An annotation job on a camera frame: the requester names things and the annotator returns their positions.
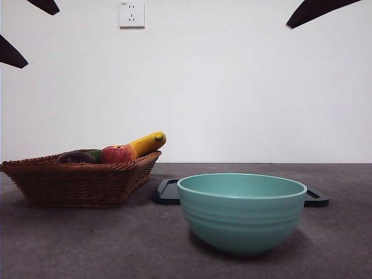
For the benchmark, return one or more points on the red yellow apple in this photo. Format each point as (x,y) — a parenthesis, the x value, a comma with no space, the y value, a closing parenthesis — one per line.
(116,154)

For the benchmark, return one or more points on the yellow banana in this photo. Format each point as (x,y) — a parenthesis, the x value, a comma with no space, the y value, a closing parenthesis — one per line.
(146,142)

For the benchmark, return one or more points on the brown wicker basket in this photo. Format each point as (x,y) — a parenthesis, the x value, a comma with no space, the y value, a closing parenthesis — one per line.
(78,183)

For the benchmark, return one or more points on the teal ribbed bowl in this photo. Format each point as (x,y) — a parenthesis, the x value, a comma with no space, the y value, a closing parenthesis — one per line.
(241,223)

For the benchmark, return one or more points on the green avocado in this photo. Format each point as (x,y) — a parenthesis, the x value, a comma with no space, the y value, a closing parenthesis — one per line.
(97,155)

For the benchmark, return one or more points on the white wall socket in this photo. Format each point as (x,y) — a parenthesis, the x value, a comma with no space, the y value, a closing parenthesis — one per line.
(132,14)

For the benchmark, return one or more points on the dark teal rectangular tray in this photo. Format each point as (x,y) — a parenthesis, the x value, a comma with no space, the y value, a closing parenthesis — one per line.
(167,194)

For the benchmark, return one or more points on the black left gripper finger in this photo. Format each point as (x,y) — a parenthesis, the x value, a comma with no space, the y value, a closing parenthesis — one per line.
(46,6)
(11,55)

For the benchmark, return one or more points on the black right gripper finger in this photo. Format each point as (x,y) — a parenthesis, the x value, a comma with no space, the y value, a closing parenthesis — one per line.
(314,13)

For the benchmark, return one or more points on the dark red plum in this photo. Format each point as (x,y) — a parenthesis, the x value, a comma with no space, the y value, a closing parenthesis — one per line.
(74,157)

